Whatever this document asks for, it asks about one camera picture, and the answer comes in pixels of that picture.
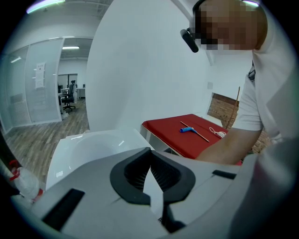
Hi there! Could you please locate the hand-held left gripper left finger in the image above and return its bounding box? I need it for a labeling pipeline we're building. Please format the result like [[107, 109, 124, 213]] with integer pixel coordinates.
[[109, 147, 152, 206]]

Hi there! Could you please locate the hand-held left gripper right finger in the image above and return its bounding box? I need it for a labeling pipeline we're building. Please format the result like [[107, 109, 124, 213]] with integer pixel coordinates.
[[150, 150, 196, 204]]

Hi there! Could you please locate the white water dispenser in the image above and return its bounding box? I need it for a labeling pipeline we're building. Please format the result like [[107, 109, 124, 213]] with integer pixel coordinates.
[[45, 128, 155, 191]]

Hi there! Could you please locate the person's right forearm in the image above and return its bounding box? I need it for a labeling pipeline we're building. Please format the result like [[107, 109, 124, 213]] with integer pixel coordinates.
[[194, 127, 265, 166]]

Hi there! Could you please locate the clear water bottle red cap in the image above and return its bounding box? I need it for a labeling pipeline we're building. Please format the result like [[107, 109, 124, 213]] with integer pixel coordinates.
[[8, 160, 45, 204]]

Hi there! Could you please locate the white table with red cover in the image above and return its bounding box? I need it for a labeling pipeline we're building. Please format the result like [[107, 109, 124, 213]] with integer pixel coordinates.
[[140, 113, 244, 167]]

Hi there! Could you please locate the thin wooden stick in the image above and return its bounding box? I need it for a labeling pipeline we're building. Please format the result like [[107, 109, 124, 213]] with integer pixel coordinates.
[[225, 86, 241, 130]]

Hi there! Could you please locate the black office chair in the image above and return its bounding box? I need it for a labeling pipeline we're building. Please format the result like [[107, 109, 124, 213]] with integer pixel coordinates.
[[60, 84, 77, 112]]

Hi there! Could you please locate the frosted glass partition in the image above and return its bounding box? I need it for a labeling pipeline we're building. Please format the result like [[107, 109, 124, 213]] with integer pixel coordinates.
[[0, 38, 65, 134]]

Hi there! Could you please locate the person's white t-shirt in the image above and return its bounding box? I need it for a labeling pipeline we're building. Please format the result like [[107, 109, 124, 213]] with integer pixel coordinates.
[[233, 9, 299, 155]]

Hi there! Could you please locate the white paper notice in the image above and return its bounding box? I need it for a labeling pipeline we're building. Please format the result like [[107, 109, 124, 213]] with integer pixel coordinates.
[[34, 62, 47, 90]]

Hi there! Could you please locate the person's head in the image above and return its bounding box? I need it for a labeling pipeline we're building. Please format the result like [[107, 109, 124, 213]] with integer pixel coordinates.
[[192, 0, 269, 51]]

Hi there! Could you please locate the blue handled squeegee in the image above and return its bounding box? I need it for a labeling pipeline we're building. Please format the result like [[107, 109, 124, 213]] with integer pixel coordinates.
[[179, 120, 210, 143]]

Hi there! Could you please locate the coiled white cord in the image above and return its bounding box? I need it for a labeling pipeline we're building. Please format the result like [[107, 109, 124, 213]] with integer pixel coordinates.
[[208, 127, 228, 139]]

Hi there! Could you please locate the black head camera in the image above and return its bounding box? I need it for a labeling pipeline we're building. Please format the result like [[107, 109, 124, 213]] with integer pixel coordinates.
[[179, 27, 200, 54]]

